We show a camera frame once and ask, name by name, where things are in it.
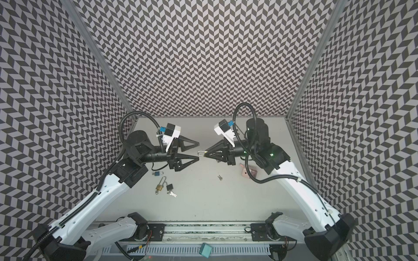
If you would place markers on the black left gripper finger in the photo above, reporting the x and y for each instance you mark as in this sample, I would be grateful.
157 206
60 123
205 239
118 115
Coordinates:
186 144
183 161

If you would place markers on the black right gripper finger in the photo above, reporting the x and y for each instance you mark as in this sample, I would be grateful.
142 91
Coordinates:
218 156
220 147

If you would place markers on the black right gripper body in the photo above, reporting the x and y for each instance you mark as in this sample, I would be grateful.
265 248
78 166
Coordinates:
229 154

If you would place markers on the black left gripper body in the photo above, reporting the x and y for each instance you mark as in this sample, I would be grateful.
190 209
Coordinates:
171 153

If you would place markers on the black padlock with keys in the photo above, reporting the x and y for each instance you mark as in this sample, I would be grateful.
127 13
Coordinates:
170 189

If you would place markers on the long shackle brass padlock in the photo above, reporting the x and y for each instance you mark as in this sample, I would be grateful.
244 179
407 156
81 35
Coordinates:
162 183

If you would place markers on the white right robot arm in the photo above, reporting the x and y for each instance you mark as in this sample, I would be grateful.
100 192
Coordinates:
247 136

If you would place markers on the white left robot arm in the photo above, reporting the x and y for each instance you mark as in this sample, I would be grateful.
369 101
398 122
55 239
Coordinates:
69 238

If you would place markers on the pink pencil sharpener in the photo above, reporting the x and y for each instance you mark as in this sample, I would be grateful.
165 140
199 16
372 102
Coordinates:
252 169

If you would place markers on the teal square block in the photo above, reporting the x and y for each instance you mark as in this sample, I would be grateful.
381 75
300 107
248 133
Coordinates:
205 250

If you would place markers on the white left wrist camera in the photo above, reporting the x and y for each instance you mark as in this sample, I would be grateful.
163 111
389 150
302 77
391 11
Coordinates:
168 134

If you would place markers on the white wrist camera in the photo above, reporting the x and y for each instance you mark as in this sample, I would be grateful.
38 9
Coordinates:
168 134
224 128

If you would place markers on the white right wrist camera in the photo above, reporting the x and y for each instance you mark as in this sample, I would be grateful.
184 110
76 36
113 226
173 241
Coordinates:
224 128

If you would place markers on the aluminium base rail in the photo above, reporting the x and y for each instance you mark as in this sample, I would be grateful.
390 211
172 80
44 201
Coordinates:
218 232

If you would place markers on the aluminium left corner post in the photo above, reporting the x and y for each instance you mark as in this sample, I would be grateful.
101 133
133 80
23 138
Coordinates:
78 21

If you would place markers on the aluminium corner post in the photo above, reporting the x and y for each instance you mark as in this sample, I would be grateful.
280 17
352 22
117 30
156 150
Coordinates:
319 50
78 21

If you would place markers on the aluminium right corner post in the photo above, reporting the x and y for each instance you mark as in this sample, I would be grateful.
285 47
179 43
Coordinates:
319 50

